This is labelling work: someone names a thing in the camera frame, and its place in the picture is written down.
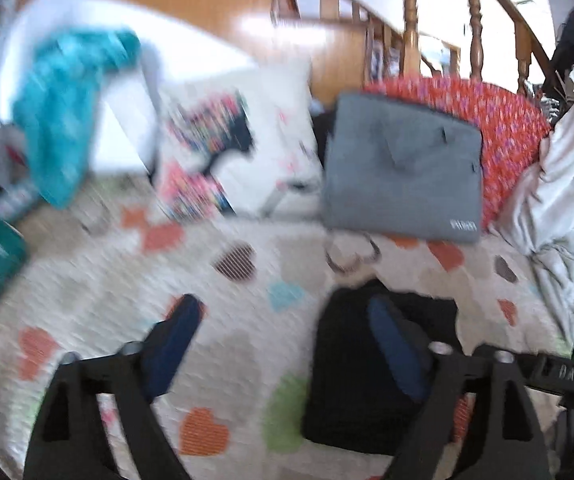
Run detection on white printed pillow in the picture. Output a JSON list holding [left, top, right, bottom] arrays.
[[149, 62, 325, 221]]

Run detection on ring bracelet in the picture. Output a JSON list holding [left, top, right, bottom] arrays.
[[324, 232, 383, 276]]

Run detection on white sheet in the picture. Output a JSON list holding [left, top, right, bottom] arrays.
[[497, 60, 574, 346]]

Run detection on grey laptop bag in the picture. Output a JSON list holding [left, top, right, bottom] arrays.
[[319, 91, 485, 245]]

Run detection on wooden headboard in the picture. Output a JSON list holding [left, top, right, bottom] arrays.
[[42, 0, 368, 106]]

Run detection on heart print blanket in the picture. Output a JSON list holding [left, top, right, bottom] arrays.
[[0, 180, 574, 480]]

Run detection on teal cloth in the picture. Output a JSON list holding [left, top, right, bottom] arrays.
[[12, 29, 142, 210]]

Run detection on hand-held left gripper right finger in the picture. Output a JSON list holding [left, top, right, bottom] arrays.
[[368, 295, 552, 480]]

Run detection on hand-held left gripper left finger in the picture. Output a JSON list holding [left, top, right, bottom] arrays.
[[22, 294, 204, 480]]

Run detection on red patterned pillow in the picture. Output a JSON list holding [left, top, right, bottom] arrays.
[[364, 74, 552, 231]]

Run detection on black pants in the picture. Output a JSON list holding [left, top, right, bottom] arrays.
[[301, 280, 468, 456]]

